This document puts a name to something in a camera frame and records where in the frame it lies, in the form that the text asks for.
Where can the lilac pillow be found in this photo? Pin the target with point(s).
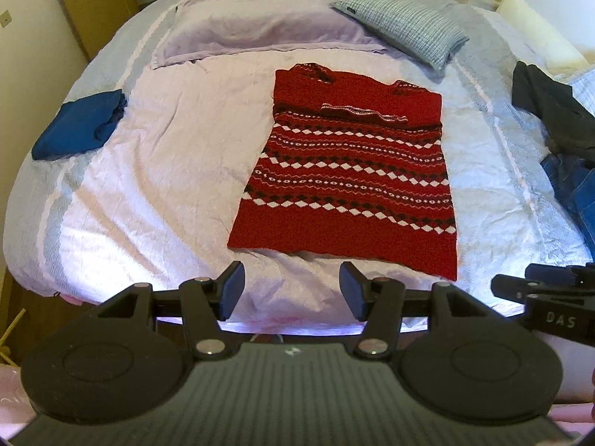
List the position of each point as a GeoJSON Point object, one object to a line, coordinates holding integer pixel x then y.
{"type": "Point", "coordinates": [260, 23]}

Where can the red patterned knit sweater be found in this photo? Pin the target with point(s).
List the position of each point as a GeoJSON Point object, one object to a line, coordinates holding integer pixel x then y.
{"type": "Point", "coordinates": [344, 223]}

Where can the cream pillow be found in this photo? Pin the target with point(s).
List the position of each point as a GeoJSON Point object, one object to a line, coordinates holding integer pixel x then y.
{"type": "Point", "coordinates": [534, 28]}

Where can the bed with white bedspread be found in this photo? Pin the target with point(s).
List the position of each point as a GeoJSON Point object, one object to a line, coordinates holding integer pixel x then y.
{"type": "Point", "coordinates": [162, 172]}

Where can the small wall switch plate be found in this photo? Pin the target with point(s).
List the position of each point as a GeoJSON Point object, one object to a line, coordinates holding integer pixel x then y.
{"type": "Point", "coordinates": [5, 19]}

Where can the blue jeans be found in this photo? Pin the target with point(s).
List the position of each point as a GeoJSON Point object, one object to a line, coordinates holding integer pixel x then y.
{"type": "Point", "coordinates": [576, 195]}

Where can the dark blue folded garment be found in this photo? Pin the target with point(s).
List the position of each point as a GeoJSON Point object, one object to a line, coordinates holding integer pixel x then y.
{"type": "Point", "coordinates": [74, 125]}

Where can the grey checked pillow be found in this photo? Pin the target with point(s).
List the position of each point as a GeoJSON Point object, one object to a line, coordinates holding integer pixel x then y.
{"type": "Point", "coordinates": [404, 23]}

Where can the striped white pillow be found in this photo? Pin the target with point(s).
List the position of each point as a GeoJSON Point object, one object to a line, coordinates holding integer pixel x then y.
{"type": "Point", "coordinates": [586, 86]}

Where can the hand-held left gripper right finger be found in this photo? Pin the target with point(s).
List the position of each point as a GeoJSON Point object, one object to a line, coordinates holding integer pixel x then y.
{"type": "Point", "coordinates": [353, 290]}

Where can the dark grey garment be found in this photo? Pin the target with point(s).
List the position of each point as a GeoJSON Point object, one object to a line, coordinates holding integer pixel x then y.
{"type": "Point", "coordinates": [548, 102]}

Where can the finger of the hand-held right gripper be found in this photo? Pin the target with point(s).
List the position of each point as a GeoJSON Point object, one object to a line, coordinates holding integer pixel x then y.
{"type": "Point", "coordinates": [511, 288]}
{"type": "Point", "coordinates": [553, 275]}

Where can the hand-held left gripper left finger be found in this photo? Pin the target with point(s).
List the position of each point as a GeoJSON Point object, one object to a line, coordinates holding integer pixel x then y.
{"type": "Point", "coordinates": [231, 290]}

